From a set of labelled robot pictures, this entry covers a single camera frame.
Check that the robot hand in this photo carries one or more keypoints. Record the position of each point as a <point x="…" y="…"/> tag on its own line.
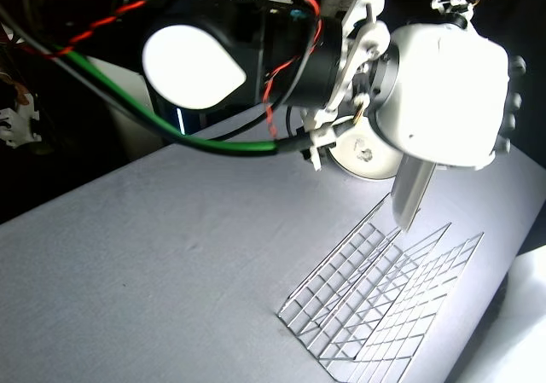
<point x="448" y="93"/>

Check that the white panel with lit edge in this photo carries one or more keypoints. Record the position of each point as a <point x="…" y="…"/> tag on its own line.
<point x="128" y="114"/>

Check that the grey table cloth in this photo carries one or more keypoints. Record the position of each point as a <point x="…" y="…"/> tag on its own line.
<point x="149" y="251"/>

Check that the white jagged plastic bracket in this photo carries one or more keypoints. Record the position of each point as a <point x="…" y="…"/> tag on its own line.
<point x="17" y="123"/>

